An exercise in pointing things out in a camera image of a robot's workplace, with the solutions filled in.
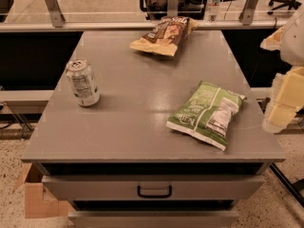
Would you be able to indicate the black drawer handle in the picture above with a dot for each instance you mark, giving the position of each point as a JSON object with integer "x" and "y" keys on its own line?
{"x": 163, "y": 193}

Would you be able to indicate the grey upper drawer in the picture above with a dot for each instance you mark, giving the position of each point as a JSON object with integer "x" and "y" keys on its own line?
{"x": 124, "y": 187}

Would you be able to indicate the silver soda can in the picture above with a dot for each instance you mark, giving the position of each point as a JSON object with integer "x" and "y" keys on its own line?
{"x": 82, "y": 81}

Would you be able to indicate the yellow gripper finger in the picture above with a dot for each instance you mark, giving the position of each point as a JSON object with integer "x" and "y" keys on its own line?
{"x": 291, "y": 92}
{"x": 281, "y": 115}

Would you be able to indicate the brown cardboard box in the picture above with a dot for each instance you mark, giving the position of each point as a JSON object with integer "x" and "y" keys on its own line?
{"x": 39, "y": 201}

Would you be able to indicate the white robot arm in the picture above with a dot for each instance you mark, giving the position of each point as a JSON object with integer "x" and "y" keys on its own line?
{"x": 289, "y": 40}

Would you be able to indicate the brown chip bag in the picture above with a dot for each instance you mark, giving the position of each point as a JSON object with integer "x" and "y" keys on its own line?
{"x": 166, "y": 36}

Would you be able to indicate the grey lower drawer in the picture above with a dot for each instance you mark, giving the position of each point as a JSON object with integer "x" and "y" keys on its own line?
{"x": 153, "y": 219}

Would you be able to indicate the grey drawer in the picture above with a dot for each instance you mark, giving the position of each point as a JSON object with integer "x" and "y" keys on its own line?
{"x": 124, "y": 187}
{"x": 153, "y": 219}

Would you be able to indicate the green jalapeno chip bag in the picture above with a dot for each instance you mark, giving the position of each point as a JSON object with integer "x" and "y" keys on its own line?
{"x": 207, "y": 114}

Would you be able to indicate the black rolling chair base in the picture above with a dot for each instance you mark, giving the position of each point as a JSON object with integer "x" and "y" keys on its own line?
{"x": 278, "y": 4}

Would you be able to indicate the clear plastic water bottle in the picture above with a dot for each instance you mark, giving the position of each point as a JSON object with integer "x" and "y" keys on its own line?
{"x": 211, "y": 10}

